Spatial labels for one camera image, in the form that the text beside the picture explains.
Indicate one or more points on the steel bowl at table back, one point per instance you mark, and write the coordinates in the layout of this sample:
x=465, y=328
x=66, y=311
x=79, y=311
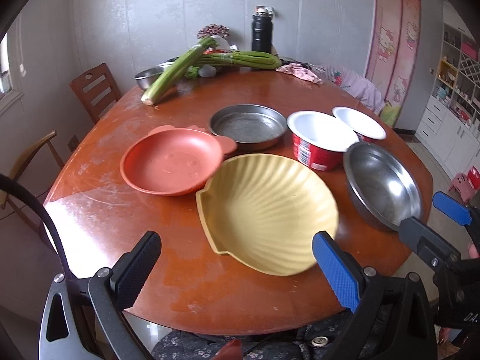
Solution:
x=147, y=77

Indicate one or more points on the large red instant-noodle bowl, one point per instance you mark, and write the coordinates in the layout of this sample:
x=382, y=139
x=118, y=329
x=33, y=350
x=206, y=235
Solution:
x=319, y=140

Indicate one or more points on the dark red flower bunch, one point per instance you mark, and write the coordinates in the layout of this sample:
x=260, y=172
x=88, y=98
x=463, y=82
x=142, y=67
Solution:
x=211, y=30

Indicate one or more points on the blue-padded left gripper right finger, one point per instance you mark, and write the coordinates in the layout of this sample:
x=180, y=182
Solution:
x=355, y=291

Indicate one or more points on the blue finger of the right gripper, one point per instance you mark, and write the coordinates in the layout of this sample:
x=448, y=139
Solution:
x=452, y=208

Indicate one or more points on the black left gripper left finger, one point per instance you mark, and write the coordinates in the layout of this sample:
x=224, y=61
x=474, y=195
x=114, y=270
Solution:
x=113, y=290

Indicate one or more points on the red kids stool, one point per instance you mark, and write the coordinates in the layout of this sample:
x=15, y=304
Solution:
x=474, y=178

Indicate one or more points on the yellow shell-shaped plate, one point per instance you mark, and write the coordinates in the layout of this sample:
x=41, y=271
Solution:
x=263, y=210

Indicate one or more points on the celery bunch back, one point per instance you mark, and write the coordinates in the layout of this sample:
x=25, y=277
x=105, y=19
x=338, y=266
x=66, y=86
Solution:
x=247, y=59

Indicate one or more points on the steel pan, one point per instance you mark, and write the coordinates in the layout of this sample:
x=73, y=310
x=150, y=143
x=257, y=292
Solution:
x=253, y=127

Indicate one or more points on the small red instant-noodle bowl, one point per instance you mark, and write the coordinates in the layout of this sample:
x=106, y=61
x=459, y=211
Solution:
x=363, y=125

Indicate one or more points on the brown wooden chair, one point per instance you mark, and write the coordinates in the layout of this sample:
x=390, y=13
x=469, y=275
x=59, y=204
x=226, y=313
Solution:
x=96, y=90

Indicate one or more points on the pink Hello Kitty curtain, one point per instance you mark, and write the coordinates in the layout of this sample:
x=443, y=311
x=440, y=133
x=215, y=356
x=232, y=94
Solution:
x=392, y=56

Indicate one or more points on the white foam net fruit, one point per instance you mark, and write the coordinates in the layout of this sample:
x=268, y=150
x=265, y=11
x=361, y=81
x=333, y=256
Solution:
x=207, y=71

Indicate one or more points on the white shelf cabinet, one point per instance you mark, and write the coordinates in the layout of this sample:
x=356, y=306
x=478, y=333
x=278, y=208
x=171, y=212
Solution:
x=449, y=127

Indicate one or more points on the pink kids stool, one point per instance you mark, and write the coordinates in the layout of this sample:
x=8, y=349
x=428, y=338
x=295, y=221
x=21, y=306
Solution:
x=461, y=183

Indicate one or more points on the pink crumpled cloth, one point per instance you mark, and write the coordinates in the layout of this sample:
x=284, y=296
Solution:
x=300, y=72

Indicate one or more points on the wall power socket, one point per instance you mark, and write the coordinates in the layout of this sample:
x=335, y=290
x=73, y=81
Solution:
x=73, y=143

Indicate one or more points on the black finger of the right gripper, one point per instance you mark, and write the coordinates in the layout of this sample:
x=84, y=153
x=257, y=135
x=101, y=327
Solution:
x=428, y=245

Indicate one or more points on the black thermos bottle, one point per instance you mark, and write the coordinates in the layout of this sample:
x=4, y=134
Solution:
x=261, y=29

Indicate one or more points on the steel bowl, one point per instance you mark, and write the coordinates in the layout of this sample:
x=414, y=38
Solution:
x=380, y=187
x=147, y=77

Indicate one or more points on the lilac garment on chair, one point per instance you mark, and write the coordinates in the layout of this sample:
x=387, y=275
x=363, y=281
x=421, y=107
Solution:
x=354, y=84

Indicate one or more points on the celery stalk front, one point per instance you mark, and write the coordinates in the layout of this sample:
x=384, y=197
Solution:
x=176, y=71

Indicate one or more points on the light wooden chair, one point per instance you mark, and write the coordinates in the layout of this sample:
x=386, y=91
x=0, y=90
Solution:
x=21, y=167

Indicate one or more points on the orange bear-shaped plate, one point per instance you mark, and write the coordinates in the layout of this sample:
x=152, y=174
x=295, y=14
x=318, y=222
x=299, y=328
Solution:
x=172, y=161

